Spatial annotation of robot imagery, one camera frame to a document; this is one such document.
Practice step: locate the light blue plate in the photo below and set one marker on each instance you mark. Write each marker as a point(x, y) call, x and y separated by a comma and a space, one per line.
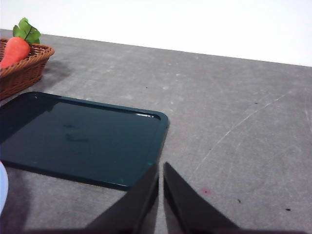
point(3, 187)

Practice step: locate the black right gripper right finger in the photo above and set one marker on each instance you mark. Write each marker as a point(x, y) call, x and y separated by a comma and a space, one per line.
point(187, 209)

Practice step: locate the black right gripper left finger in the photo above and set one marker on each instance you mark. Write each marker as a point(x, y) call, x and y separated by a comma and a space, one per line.
point(136, 207)

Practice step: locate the brown woven wicker basket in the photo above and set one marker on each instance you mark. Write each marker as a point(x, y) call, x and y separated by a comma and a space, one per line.
point(22, 73)

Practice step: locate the dark rectangular tray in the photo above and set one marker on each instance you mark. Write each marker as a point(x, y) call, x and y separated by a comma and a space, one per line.
point(92, 141)

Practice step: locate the orange carrot with green leaves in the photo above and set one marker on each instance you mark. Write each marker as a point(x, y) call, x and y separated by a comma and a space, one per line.
point(15, 50)

